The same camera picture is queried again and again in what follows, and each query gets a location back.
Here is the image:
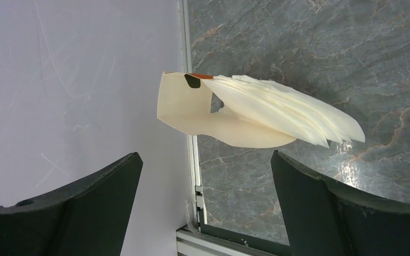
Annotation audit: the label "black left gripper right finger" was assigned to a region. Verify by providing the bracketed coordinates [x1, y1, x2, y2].
[271, 151, 410, 255]

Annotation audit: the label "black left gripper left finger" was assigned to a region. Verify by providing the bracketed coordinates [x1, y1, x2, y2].
[0, 153, 143, 255]

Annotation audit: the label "white paper coffee filters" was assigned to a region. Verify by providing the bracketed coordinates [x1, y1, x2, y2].
[204, 75, 366, 147]

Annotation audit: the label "aluminium frame rail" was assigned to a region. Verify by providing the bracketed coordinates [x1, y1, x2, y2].
[177, 135, 291, 255]

